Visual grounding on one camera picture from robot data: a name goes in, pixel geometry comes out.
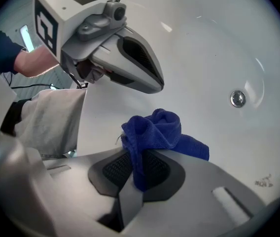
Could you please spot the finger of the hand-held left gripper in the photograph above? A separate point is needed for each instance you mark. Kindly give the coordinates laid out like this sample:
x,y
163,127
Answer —
x,y
140,53
135,80

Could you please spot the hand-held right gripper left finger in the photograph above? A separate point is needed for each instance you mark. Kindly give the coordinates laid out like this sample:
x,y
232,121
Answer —
x,y
68,181

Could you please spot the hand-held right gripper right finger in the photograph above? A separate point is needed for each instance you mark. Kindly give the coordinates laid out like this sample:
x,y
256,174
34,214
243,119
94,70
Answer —
x,y
204,181

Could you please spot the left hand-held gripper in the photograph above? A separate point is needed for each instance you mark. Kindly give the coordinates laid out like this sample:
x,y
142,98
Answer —
x,y
68,13

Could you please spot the blue cloth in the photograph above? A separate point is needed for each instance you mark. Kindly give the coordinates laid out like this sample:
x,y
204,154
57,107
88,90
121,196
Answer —
x,y
154,127

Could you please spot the white bathtub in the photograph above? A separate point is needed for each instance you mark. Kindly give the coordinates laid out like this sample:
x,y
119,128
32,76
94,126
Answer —
x,y
204,58

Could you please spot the person's left forearm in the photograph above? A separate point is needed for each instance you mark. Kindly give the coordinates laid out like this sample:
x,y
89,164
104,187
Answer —
x,y
36,63

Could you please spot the chrome bathtub drain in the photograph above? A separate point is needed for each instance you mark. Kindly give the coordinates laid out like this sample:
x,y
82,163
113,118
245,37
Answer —
x,y
238,98

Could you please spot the person's left hand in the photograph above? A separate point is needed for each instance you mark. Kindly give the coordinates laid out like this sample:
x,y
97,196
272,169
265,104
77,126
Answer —
x,y
84,68

